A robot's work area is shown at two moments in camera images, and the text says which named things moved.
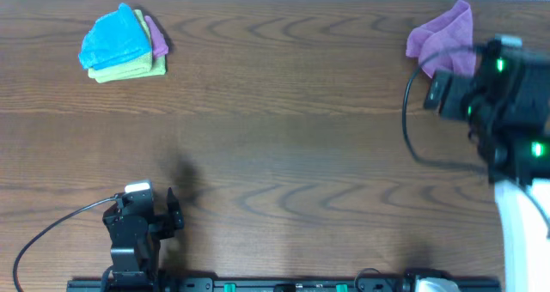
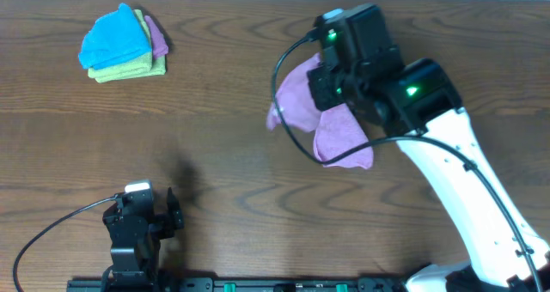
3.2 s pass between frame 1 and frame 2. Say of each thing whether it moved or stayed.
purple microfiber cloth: moved
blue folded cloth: stayed
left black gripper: stayed
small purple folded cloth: stayed
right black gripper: moved
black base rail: stayed
